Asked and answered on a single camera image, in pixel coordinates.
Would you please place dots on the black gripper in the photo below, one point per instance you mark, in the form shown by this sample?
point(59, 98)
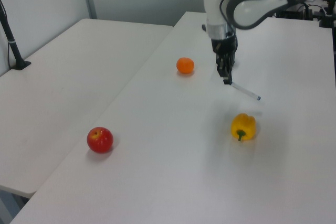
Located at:
point(224, 45)

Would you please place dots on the white marker pen blue cap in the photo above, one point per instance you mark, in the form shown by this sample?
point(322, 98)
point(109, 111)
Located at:
point(246, 92)

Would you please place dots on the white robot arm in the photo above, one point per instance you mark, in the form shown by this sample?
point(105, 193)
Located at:
point(214, 1)

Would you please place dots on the orange mandarin fruit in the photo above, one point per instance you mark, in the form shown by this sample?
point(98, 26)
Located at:
point(185, 65)

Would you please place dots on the yellow bell pepper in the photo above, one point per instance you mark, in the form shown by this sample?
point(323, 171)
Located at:
point(244, 127)

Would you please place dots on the black clamp stand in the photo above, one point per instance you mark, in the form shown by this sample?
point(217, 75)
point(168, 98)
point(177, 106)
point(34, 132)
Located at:
point(328, 14)

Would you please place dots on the red apple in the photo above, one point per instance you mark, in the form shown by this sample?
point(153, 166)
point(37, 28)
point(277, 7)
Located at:
point(100, 140)

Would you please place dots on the black camera stand pole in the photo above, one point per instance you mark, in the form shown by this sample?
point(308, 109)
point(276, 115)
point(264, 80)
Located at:
point(10, 40)

